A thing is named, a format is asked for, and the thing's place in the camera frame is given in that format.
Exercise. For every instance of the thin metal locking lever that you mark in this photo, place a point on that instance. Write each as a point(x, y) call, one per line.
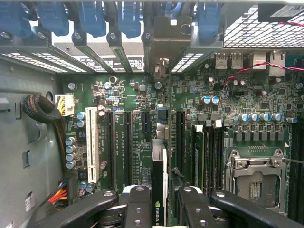
point(294, 161)

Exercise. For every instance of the metal CPU socket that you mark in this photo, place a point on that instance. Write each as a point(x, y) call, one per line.
point(256, 183)

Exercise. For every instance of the white power connector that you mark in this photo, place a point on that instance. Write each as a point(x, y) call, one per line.
point(69, 107)

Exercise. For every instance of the grey power supply housing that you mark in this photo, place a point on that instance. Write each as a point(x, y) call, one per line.
point(28, 147)

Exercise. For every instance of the long PCIe expansion slot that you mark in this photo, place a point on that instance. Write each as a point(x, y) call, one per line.
point(127, 147)
point(181, 142)
point(111, 147)

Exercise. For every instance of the short PCIe expansion slot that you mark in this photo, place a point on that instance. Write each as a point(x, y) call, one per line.
point(145, 122)

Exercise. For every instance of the green motherboard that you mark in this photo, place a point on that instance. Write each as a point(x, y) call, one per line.
point(133, 95)

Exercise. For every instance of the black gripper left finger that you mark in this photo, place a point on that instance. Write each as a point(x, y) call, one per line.
point(140, 209)

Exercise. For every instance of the blue-top capacitor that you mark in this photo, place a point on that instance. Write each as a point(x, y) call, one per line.
point(70, 141)
point(276, 116)
point(264, 116)
point(70, 157)
point(81, 123)
point(70, 149)
point(253, 116)
point(215, 99)
point(71, 164)
point(205, 99)
point(243, 116)
point(81, 115)

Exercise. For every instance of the blue slot clip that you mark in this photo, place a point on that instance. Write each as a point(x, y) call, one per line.
point(209, 21)
point(53, 19)
point(173, 8)
point(14, 21)
point(91, 19)
point(129, 21)

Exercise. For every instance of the black RAM slot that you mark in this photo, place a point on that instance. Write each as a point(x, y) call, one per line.
point(208, 161)
point(221, 161)
point(301, 178)
point(215, 161)
point(294, 178)

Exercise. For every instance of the open black PC case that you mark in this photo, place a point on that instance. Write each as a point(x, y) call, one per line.
point(23, 45)

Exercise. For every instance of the white PCI expansion slot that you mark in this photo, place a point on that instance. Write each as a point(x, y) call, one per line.
point(92, 142)

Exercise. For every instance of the silver rear port block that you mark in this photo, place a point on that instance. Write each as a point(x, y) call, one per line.
point(259, 60)
point(277, 63)

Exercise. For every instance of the silver USB port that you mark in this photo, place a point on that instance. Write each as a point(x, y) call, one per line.
point(221, 61)
point(237, 61)

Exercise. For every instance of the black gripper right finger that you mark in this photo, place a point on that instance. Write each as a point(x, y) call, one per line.
point(194, 209)

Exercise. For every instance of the black rear panel fitting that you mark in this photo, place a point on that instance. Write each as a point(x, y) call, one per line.
point(268, 14)

